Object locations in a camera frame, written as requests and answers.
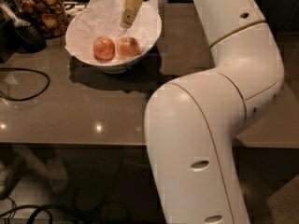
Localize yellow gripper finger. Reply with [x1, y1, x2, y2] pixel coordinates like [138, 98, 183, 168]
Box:
[120, 0, 144, 29]

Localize red apple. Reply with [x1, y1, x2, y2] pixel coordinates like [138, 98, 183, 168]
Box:
[117, 36, 141, 60]
[93, 36, 115, 61]

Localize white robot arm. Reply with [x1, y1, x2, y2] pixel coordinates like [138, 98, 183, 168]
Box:
[144, 0, 284, 224]

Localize white ceramic bowl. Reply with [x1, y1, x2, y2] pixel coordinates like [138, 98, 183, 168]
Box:
[64, 0, 163, 75]

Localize white paper liner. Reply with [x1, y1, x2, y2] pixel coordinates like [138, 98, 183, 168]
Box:
[64, 0, 162, 64]

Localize glass jar of dried chips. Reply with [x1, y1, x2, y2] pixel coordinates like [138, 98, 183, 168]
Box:
[15, 0, 68, 38]

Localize black kitchen appliance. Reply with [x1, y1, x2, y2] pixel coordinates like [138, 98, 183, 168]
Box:
[0, 0, 47, 53]

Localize white shoes under table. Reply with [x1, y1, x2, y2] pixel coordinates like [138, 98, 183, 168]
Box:
[0, 144, 68, 199]

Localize black cable loop on table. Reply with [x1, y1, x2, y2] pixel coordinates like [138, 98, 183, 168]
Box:
[0, 67, 50, 103]

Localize black cables on floor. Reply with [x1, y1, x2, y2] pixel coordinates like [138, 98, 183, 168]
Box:
[0, 159, 132, 224]

